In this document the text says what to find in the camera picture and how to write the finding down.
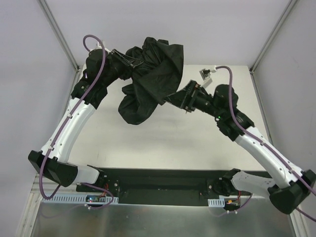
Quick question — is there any aluminium frame post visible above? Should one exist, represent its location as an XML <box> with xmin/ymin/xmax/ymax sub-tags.
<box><xmin>249</xmin><ymin>0</ymin><xmax>299</xmax><ymax>75</ymax></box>
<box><xmin>37</xmin><ymin>0</ymin><xmax>80</xmax><ymax>72</ymax></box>

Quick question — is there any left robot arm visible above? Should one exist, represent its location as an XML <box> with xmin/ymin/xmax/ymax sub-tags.
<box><xmin>28</xmin><ymin>49</ymin><xmax>143</xmax><ymax>187</ymax></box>

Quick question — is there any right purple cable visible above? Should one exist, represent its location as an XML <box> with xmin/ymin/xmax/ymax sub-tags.
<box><xmin>213</xmin><ymin>65</ymin><xmax>316</xmax><ymax>222</ymax></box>

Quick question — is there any left aluminium frame post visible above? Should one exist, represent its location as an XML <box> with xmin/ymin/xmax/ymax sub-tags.
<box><xmin>37</xmin><ymin>0</ymin><xmax>80</xmax><ymax>72</ymax></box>

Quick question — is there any black folding umbrella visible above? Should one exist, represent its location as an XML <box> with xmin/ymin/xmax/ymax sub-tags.
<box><xmin>118</xmin><ymin>37</ymin><xmax>184</xmax><ymax>125</ymax></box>

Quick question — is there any right white cable duct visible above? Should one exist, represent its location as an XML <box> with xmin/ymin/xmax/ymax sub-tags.
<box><xmin>207</xmin><ymin>198</ymin><xmax>225</xmax><ymax>207</ymax></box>

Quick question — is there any left white cable duct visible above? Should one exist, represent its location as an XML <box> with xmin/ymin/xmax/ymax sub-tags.
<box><xmin>42</xmin><ymin>194</ymin><xmax>119</xmax><ymax>205</ymax></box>

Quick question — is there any white cable duct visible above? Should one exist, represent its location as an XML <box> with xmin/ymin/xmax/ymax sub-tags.
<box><xmin>42</xmin><ymin>194</ymin><xmax>119</xmax><ymax>205</ymax></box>
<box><xmin>207</xmin><ymin>198</ymin><xmax>225</xmax><ymax>207</ymax></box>

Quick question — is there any right aluminium frame post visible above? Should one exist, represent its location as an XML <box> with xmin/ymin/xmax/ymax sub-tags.
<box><xmin>249</xmin><ymin>0</ymin><xmax>299</xmax><ymax>75</ymax></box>

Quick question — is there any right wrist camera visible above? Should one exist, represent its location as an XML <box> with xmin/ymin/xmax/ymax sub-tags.
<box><xmin>199</xmin><ymin>69</ymin><xmax>213</xmax><ymax>88</ymax></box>

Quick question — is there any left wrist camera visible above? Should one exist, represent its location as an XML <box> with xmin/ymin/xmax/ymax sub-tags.
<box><xmin>94</xmin><ymin>41</ymin><xmax>108</xmax><ymax>52</ymax></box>

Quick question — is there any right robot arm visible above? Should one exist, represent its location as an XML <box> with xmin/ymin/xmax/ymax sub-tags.
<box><xmin>164</xmin><ymin>80</ymin><xmax>316</xmax><ymax>214</ymax></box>

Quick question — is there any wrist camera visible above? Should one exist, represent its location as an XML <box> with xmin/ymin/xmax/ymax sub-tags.
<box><xmin>199</xmin><ymin>69</ymin><xmax>213</xmax><ymax>88</ymax></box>
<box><xmin>94</xmin><ymin>41</ymin><xmax>108</xmax><ymax>52</ymax></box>

